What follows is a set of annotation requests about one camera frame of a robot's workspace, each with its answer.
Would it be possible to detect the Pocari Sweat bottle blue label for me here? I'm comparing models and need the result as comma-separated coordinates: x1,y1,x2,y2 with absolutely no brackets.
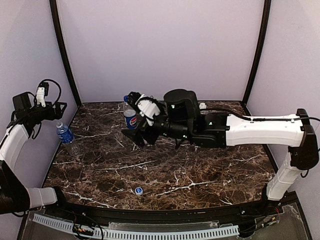
56,121,80,157

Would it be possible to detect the blue white Pocari cap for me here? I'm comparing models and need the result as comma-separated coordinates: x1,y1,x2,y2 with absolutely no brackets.
134,187,144,196

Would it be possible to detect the clear unlabeled plastic bottle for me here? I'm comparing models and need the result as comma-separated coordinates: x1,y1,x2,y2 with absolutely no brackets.
199,102,207,110

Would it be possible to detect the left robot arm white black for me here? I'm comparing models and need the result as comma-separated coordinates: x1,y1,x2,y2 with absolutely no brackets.
0,92,67,215

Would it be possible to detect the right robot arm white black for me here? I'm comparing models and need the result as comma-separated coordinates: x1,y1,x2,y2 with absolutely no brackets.
123,89,320,202

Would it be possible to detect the Pepsi bottle blue cap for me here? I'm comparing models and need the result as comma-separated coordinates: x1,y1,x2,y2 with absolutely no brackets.
122,95,138,130

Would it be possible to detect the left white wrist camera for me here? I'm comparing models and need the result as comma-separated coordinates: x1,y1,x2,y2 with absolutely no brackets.
35,81,49,108

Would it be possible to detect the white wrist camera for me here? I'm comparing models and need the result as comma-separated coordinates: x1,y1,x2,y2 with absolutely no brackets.
127,91,161,126
35,81,49,108

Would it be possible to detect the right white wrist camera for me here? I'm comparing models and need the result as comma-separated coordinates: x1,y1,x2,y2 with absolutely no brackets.
127,91,161,126

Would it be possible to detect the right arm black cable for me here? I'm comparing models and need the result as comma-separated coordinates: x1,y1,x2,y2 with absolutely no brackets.
199,107,320,123

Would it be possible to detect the left black frame post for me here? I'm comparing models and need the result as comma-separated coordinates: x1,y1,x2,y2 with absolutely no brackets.
49,0,82,108

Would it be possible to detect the black frame post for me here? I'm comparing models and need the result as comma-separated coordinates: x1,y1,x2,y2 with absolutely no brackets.
241,0,272,106
49,0,82,108

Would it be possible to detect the white slotted cable duct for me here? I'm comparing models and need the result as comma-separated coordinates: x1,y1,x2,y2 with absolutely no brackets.
32,213,240,240

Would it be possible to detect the black front table rail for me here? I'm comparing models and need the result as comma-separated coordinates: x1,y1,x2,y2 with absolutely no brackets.
29,192,301,227

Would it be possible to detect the right black frame post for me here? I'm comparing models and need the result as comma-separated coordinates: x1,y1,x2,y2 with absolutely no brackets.
241,0,272,106

